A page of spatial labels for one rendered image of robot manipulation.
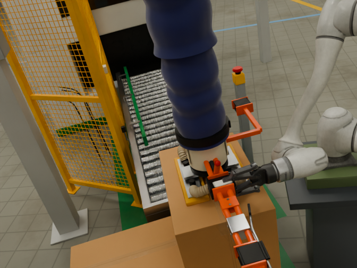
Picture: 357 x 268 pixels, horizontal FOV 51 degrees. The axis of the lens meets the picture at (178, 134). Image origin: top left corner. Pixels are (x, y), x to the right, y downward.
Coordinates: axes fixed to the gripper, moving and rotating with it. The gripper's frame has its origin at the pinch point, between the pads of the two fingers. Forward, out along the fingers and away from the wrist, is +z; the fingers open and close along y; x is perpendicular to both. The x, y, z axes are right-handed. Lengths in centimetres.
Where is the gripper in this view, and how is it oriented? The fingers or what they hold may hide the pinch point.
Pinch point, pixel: (222, 187)
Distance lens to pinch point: 141.3
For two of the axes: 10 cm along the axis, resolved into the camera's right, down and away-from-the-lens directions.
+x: -2.1, -4.8, 8.5
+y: 1.9, 8.3, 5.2
